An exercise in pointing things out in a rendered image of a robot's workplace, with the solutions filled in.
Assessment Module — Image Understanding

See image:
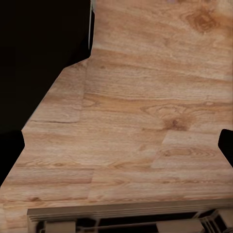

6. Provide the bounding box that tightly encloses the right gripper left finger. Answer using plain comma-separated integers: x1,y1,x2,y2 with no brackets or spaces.
0,129,25,187

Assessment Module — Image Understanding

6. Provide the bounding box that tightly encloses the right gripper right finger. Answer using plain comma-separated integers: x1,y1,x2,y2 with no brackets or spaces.
218,129,233,167

